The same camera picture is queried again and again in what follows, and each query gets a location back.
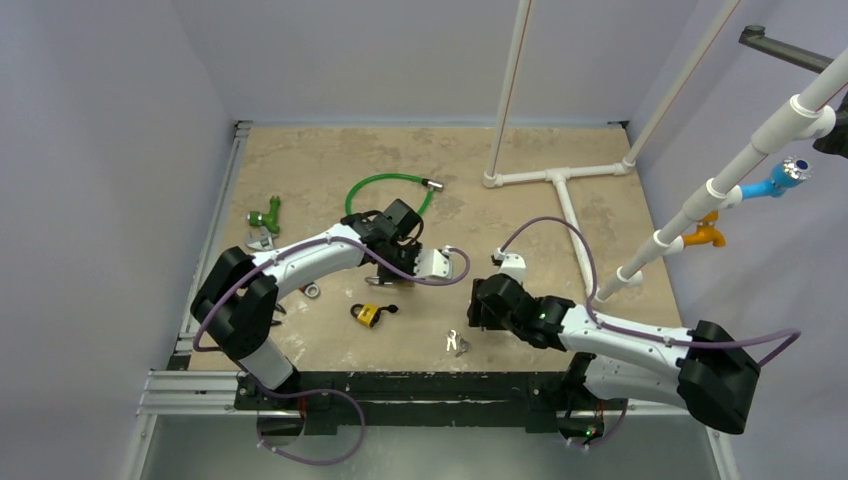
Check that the large brass padlock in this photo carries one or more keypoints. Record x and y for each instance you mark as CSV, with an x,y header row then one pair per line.
x,y
377,281

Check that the black overhead bar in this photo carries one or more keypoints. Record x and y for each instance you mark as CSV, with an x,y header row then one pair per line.
x,y
755,37

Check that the white pvc pipe frame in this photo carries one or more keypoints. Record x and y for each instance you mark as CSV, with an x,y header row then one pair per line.
x,y
804,115

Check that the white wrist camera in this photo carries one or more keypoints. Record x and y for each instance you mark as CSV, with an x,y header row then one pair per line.
x,y
433,264
510,264

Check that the orange faucet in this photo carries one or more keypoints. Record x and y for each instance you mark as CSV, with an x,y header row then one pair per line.
x,y
706,233

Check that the small yellow padlock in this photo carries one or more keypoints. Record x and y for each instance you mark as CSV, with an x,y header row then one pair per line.
x,y
369,315

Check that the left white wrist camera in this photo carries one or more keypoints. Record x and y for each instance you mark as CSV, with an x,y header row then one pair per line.
x,y
433,264

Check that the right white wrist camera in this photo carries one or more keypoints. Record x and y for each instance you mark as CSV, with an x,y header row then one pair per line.
x,y
510,264

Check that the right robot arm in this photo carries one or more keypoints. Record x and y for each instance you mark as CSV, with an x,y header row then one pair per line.
x,y
702,370

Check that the red adjustable wrench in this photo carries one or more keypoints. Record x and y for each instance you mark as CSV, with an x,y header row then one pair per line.
x,y
263,240

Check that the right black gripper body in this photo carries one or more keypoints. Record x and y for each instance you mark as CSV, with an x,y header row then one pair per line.
x,y
478,302

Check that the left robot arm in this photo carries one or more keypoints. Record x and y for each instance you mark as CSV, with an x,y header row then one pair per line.
x,y
236,302

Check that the green cable lock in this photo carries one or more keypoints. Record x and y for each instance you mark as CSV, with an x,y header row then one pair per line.
x,y
418,191

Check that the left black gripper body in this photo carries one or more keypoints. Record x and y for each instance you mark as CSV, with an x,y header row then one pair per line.
x,y
402,257

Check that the green hose nozzle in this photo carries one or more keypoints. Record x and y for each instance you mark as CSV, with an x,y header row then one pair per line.
x,y
268,219

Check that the black pliers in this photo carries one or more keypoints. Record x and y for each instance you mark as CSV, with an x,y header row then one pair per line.
x,y
278,315

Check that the blue faucet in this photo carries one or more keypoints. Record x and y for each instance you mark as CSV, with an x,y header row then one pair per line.
x,y
789,173

